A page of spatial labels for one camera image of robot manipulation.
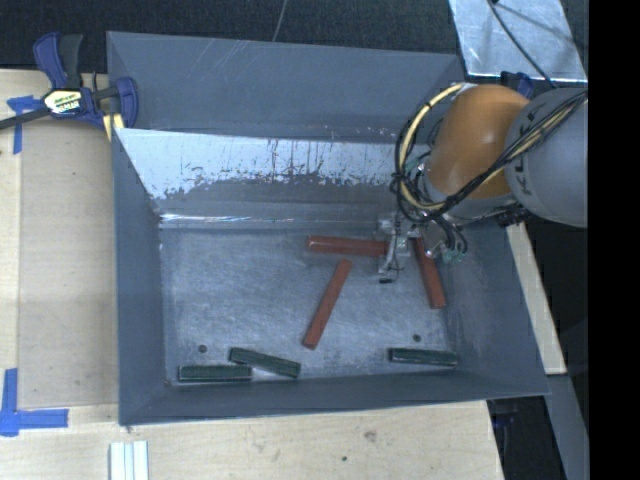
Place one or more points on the black cylinder on white bracket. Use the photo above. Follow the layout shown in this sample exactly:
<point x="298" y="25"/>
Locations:
<point x="512" y="217"/>

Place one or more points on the grey metal bin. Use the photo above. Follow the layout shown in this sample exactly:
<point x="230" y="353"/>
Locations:
<point x="240" y="288"/>

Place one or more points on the pale brown flat board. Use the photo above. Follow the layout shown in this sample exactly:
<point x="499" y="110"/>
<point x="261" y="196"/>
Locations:
<point x="65" y="268"/>

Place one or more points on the red-brown flat block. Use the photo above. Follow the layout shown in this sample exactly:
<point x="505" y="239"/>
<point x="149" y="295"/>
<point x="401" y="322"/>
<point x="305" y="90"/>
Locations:
<point x="327" y="305"/>
<point x="345" y="246"/>
<point x="431" y="278"/>

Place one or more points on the dark green flat block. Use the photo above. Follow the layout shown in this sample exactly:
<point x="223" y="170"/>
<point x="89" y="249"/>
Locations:
<point x="215" y="373"/>
<point x="422" y="357"/>
<point x="265" y="363"/>

